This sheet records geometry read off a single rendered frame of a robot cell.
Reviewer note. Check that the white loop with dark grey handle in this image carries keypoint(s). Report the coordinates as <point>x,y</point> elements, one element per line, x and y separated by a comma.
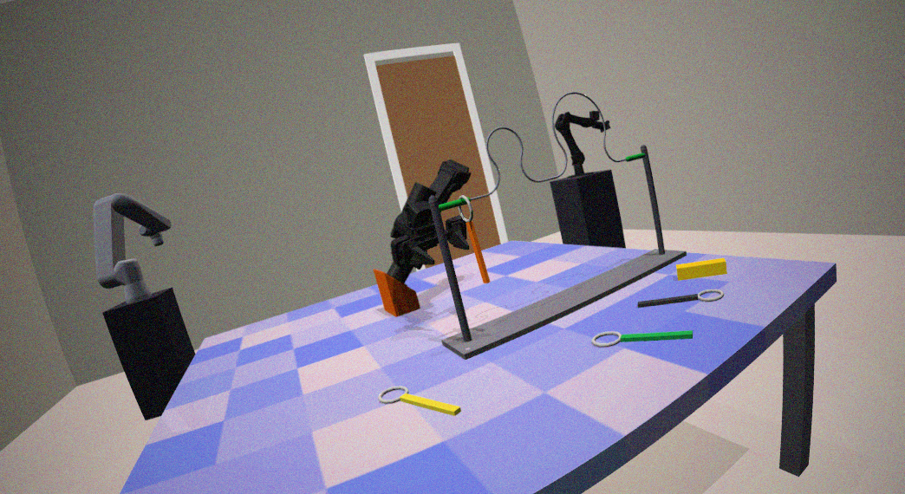
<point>693,297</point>

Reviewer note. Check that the orange long bar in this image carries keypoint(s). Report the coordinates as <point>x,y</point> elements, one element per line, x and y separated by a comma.
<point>474,239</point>

